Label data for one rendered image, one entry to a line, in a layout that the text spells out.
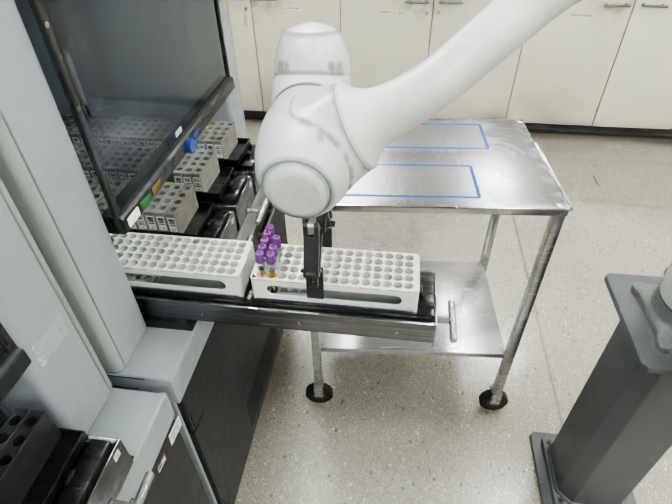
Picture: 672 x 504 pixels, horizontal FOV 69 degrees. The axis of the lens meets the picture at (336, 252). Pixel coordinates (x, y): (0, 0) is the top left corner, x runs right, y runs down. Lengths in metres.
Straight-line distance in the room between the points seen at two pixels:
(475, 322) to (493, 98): 1.88
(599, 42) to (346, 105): 2.78
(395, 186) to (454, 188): 0.14
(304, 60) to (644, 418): 1.04
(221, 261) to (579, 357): 1.45
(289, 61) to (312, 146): 0.18
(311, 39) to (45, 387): 0.58
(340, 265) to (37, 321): 0.47
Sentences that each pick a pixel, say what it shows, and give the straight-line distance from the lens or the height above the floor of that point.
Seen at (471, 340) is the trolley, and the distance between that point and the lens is 1.56.
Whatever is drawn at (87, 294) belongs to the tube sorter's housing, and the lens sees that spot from 0.83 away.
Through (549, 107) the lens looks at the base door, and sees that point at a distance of 3.31.
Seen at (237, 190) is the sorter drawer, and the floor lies 0.82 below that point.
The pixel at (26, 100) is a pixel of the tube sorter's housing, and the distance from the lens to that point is 0.72.
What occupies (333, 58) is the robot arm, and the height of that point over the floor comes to 1.24.
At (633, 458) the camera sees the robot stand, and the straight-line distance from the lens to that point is 1.45.
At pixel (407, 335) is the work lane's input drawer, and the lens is 0.89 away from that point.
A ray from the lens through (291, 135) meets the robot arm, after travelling 0.50.
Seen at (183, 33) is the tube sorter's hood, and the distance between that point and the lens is 1.10.
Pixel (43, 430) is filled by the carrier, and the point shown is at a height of 0.86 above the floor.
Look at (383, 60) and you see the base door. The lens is 3.10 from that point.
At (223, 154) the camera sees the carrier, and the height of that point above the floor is 0.84.
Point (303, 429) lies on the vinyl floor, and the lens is 1.67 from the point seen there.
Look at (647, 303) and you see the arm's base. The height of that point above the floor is 0.72.
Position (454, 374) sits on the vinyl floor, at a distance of 1.82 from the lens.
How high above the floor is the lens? 1.45
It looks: 41 degrees down
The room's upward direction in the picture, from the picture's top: 1 degrees counter-clockwise
